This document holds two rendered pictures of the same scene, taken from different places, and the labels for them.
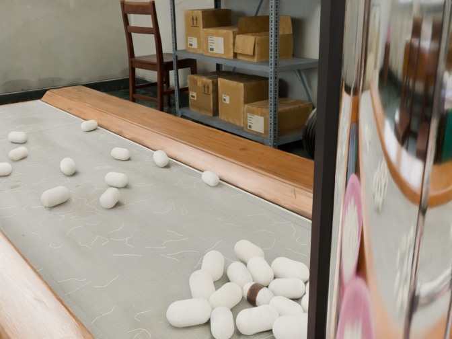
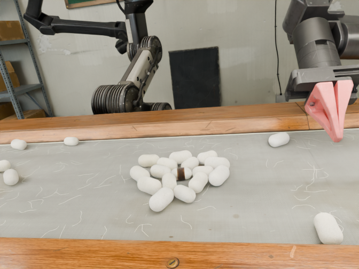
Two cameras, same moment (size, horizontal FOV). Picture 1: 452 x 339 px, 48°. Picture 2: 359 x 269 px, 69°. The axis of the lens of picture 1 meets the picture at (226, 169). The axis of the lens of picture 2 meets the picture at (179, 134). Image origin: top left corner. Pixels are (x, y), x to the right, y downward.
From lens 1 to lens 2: 0.24 m
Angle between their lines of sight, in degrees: 38
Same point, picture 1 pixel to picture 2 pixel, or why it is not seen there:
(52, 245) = not seen: outside the picture
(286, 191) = (129, 129)
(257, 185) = (107, 133)
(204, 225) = (99, 163)
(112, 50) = not seen: outside the picture
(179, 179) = (46, 150)
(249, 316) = (198, 180)
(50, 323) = (93, 253)
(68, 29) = not seen: outside the picture
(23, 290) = (33, 253)
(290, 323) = (220, 172)
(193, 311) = (167, 195)
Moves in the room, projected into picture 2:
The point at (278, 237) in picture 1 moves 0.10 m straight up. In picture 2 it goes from (148, 150) to (139, 99)
